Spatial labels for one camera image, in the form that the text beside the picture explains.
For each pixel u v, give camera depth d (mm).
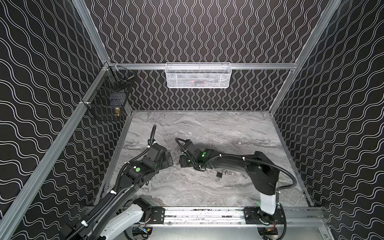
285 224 700
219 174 878
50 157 527
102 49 840
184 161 781
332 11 703
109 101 925
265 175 482
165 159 599
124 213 576
